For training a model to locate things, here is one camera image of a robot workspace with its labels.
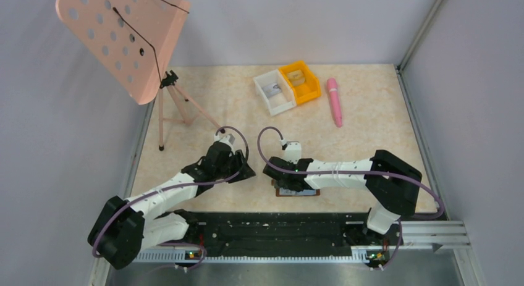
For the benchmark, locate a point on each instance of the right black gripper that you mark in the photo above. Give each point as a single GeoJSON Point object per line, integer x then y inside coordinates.
{"type": "Point", "coordinates": [280, 175]}

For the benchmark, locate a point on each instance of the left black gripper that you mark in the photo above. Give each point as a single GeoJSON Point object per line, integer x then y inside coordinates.
{"type": "Point", "coordinates": [240, 166]}

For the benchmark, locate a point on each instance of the brown leather card holder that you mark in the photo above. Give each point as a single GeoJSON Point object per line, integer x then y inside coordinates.
{"type": "Point", "coordinates": [282, 192]}

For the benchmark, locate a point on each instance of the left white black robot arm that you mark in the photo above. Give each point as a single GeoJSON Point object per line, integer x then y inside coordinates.
{"type": "Point", "coordinates": [126, 227]}

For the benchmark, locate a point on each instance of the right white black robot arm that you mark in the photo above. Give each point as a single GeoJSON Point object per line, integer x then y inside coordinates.
{"type": "Point", "coordinates": [393, 182]}

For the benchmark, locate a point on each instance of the small item in white bin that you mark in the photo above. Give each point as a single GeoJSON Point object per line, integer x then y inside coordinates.
{"type": "Point", "coordinates": [271, 90]}

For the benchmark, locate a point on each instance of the white plastic bin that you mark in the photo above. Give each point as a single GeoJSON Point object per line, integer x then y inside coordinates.
{"type": "Point", "coordinates": [279, 103]}

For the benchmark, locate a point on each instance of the yellow plastic bin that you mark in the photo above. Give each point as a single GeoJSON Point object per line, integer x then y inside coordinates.
{"type": "Point", "coordinates": [306, 92]}

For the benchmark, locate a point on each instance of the pink marker pen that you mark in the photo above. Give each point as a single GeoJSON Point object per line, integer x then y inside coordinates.
{"type": "Point", "coordinates": [332, 89]}

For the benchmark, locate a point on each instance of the tan item in yellow bin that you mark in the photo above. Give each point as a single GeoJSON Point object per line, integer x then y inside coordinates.
{"type": "Point", "coordinates": [296, 78]}

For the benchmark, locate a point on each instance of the pink perforated music stand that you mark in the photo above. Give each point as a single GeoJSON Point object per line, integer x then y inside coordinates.
{"type": "Point", "coordinates": [134, 40]}

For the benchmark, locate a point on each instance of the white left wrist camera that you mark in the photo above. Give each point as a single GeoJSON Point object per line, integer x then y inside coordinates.
{"type": "Point", "coordinates": [227, 140]}

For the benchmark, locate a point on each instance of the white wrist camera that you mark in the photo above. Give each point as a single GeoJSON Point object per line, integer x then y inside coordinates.
{"type": "Point", "coordinates": [292, 152]}
{"type": "Point", "coordinates": [227, 140]}

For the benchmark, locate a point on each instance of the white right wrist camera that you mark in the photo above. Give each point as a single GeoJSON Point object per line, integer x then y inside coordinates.
{"type": "Point", "coordinates": [292, 152]}

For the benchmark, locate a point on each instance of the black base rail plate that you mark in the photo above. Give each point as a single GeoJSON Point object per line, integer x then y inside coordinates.
{"type": "Point", "coordinates": [282, 234]}

